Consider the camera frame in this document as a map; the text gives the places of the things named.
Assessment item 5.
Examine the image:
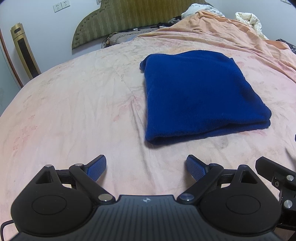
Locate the green upholstered headboard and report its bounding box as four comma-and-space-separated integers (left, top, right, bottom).
72, 0, 207, 50

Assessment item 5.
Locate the gold tower fan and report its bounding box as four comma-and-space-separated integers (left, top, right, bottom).
11, 23, 41, 80

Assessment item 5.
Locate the pink floral bed sheet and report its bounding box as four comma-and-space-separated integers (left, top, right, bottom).
1, 33, 295, 221

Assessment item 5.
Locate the patterned brown pillow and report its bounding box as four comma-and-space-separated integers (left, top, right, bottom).
101, 28, 158, 49

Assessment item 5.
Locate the black cable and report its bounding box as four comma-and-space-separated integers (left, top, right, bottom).
0, 221, 15, 239

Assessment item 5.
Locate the dark patterned cloth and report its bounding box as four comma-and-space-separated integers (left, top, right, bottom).
276, 39, 296, 54

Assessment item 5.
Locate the white wall socket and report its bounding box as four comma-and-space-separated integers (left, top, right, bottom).
61, 0, 70, 9
53, 3, 63, 13

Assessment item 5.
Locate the cream fluffy blanket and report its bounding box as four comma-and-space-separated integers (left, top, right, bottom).
235, 12, 268, 40

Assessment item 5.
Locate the white quilt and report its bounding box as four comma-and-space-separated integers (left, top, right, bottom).
181, 3, 225, 19

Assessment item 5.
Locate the orange blanket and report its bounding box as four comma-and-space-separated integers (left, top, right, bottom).
140, 11, 295, 81

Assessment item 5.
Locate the dark clothes pile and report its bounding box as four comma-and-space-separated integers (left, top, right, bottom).
157, 16, 182, 28

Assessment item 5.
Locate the blue knit sweater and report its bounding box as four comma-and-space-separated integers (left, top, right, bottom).
139, 50, 272, 145

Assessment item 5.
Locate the wooden door frame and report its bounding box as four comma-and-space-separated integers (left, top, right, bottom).
0, 30, 23, 89

